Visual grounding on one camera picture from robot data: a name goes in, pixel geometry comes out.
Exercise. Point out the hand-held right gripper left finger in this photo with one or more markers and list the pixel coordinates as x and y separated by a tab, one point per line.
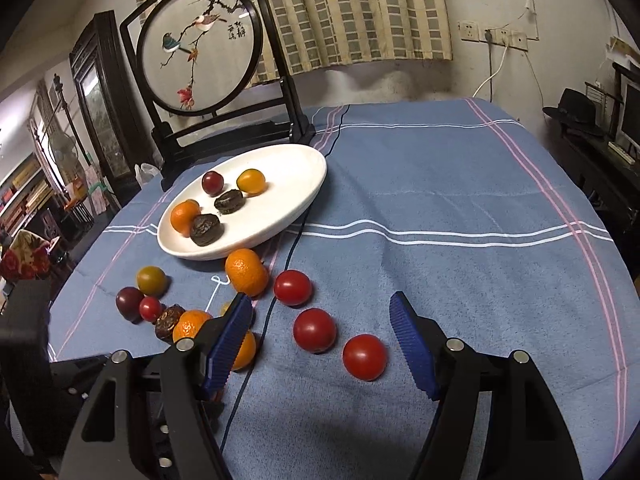
227	350

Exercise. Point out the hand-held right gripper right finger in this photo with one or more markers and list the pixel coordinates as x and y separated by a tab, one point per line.
412	350

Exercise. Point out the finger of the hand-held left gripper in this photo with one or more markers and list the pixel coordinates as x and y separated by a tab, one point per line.
155	410

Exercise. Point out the orange mandarin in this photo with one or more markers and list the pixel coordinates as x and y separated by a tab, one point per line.
246	353
183	217
191	326
246	271

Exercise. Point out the brown dried fruit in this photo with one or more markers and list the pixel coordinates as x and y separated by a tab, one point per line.
167	324

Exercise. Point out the small red cherry tomato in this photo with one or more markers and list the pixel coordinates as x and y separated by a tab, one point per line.
150	309

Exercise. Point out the dark purple tomato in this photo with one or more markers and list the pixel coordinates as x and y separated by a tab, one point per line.
128	304

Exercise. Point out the white oval plate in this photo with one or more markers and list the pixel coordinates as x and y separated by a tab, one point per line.
280	170

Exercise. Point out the red floral cloth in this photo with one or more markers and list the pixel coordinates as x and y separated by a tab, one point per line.
22	255

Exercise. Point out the dark dried fruit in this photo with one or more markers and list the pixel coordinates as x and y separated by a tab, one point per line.
206	230
229	202

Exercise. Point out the bookshelf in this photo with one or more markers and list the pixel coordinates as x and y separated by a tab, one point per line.
25	195

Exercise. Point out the dark red cherry tomato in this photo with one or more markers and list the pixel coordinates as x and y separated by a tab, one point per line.
212	182

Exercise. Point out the striped blue tablecloth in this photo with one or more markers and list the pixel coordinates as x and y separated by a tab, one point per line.
450	185

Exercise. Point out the orange yellow cherry tomato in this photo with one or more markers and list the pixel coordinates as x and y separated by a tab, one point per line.
251	181

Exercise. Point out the white plastic bag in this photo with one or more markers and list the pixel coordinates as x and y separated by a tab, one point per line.
148	174

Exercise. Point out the dark coat stand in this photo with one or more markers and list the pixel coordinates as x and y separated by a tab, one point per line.
58	105

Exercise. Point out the dark wooden desk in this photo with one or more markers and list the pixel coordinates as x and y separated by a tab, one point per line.
590	160

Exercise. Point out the black hat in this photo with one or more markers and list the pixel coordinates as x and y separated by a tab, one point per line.
575	109

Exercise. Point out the round embroidered bird screen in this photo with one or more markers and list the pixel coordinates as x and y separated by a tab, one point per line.
200	60

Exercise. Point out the dark wooden framed cabinet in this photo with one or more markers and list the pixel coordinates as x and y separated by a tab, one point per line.
107	35

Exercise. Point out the computer monitor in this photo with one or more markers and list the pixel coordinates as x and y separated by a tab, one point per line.
631	110

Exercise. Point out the checked beige curtain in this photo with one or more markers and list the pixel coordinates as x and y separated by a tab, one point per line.
350	10

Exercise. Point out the white wall socket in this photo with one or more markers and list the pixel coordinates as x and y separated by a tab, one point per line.
469	31

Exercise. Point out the white wall socket strip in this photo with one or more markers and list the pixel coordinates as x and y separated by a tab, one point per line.
506	39

